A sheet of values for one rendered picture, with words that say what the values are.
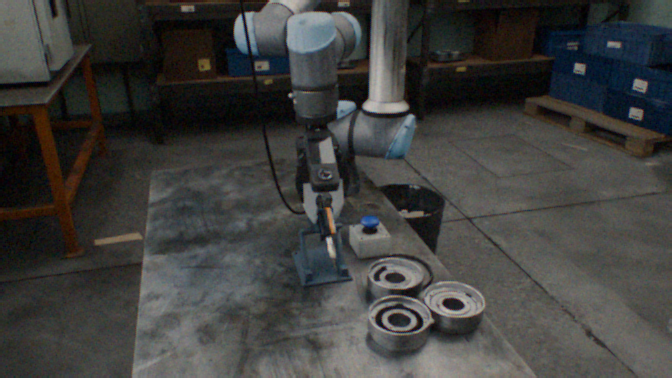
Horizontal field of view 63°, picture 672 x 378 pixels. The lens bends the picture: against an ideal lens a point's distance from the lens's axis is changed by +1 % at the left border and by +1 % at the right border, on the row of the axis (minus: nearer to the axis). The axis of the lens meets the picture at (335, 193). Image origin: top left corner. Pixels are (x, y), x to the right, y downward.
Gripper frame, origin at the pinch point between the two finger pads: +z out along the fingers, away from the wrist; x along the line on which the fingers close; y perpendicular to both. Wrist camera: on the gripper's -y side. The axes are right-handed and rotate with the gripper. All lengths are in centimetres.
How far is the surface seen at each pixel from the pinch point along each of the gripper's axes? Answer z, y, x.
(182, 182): 16, 56, 32
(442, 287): 12.5, -9.0, -19.8
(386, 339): 11.8, -20.5, -6.1
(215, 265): 14.4, 11.1, 21.9
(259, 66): 58, 340, -1
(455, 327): 13.1, -19.0, -18.4
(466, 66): 75, 344, -173
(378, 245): 13.2, 8.4, -12.1
